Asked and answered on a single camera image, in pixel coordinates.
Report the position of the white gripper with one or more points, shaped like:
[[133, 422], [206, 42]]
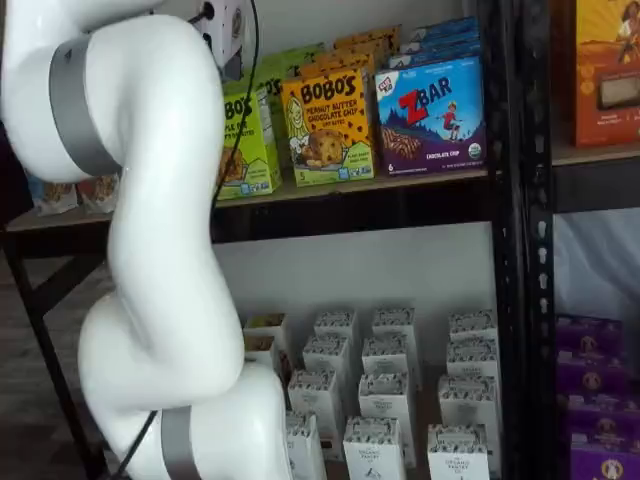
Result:
[[230, 30]]

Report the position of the green Bobo's apple pie box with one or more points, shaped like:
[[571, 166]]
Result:
[[250, 170], [272, 87], [280, 67], [305, 50]]

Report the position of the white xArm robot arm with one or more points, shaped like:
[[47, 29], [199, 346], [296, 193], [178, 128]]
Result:
[[150, 200]]

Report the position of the yellow Bobo's peanut butter box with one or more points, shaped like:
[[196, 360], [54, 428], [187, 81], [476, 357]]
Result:
[[370, 34], [325, 125], [360, 47], [340, 62]]

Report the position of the blue purple Zbar box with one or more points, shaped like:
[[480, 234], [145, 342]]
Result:
[[440, 40], [445, 25], [430, 115], [435, 54]]

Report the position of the wooden shelf board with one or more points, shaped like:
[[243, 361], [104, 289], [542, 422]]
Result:
[[400, 179], [595, 154]]

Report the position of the yellow white granola box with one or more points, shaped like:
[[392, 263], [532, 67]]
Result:
[[260, 350], [265, 322]]

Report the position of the white floral pantry box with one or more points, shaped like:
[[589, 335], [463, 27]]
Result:
[[387, 355], [335, 322], [372, 450], [312, 400], [302, 450], [395, 320], [472, 357], [472, 322], [325, 355], [385, 395], [467, 400], [457, 455]]

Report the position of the large orange snack box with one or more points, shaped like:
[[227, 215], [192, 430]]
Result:
[[600, 50]]

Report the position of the purple snack box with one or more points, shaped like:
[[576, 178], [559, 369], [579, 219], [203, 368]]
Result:
[[605, 420], [590, 332], [605, 465], [592, 375]]

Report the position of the blue label granola bag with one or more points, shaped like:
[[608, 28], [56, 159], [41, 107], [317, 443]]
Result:
[[52, 197]]

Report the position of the black metal shelving rack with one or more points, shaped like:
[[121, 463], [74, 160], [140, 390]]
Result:
[[537, 250], [505, 250]]

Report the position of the white cartons group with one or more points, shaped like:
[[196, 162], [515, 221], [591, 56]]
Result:
[[426, 400]]

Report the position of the white plastic sheet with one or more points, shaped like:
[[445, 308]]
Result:
[[595, 260]]

